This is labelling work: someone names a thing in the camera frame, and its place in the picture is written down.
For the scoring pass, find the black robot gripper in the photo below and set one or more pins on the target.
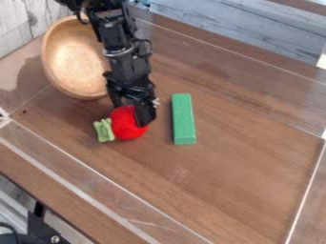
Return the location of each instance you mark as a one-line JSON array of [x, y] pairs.
[[128, 57]]

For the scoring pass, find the red plush strawberry toy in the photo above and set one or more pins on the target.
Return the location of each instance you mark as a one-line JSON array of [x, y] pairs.
[[119, 125]]

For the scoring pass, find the wooden bowl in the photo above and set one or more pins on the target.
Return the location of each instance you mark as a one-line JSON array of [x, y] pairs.
[[72, 61]]

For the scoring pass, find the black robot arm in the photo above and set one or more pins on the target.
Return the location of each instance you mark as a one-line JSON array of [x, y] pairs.
[[79, 7]]

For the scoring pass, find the green rectangular block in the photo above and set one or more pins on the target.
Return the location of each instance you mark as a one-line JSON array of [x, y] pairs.
[[183, 120]]

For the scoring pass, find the black table clamp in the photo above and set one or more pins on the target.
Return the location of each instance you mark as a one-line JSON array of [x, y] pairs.
[[23, 226]]

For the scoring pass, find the clear acrylic tray wall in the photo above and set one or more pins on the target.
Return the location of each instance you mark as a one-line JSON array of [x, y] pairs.
[[230, 190]]

